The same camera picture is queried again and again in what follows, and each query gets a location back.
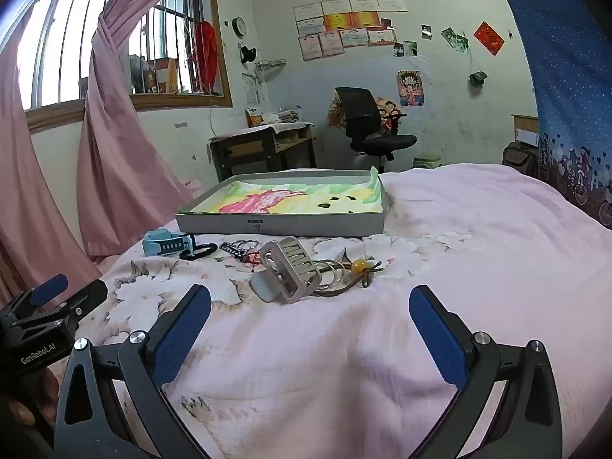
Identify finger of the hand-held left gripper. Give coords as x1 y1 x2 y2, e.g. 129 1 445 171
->
12 280 108 340
0 274 68 319

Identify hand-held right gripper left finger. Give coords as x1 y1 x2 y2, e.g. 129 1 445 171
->
54 284 212 459

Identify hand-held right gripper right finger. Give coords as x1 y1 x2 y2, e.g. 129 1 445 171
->
408 284 564 459

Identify light blue watch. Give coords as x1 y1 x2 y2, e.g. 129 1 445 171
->
142 230 197 257

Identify brown cord with yellow bead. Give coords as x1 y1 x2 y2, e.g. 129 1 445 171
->
330 249 383 290

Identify silver metal ring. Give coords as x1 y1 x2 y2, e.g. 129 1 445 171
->
311 258 357 296

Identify grey shallow box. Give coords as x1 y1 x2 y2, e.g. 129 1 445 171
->
175 169 386 238

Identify person's left hand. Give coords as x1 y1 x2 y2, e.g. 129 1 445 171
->
7 368 60 428

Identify pink floral blanket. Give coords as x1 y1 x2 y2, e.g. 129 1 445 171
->
41 163 612 459

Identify pink curtain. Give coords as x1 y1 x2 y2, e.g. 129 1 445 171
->
76 0 202 256
0 33 103 297

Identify colourful printed cloth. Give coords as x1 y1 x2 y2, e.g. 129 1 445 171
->
194 165 383 214

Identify brown bag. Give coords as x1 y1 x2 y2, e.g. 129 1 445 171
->
502 141 541 180

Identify dark wooden desk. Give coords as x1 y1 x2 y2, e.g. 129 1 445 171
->
209 122 317 182

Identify wooden cabinet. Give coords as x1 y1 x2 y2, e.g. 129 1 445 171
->
511 114 541 146

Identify dark pot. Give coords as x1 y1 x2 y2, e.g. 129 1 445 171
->
129 55 146 94

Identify brown cardboard box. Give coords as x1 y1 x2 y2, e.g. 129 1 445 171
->
155 57 180 93

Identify stack of papers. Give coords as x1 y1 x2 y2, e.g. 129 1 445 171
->
265 107 307 127

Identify black office chair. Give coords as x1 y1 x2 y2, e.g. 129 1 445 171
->
335 86 418 173

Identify red hanging ornament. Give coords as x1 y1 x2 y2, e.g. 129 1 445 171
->
194 20 220 94

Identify blue printed curtain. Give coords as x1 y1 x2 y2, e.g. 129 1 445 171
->
497 0 612 228

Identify black charm key ring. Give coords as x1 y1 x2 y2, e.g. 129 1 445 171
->
220 238 261 264

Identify barred window with wooden frame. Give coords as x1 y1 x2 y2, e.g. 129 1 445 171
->
0 0 233 130

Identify cartoon family wall poster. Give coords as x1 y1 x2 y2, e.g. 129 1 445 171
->
375 97 402 135

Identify white wall paper sheet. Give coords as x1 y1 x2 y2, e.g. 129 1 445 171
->
241 73 261 104

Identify green wall photos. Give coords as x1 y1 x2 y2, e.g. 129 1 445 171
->
441 27 469 53

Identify red paper wall decoration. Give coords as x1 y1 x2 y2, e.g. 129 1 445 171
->
473 20 506 57

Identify group of wall certificates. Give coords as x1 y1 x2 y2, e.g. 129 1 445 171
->
293 0 409 62

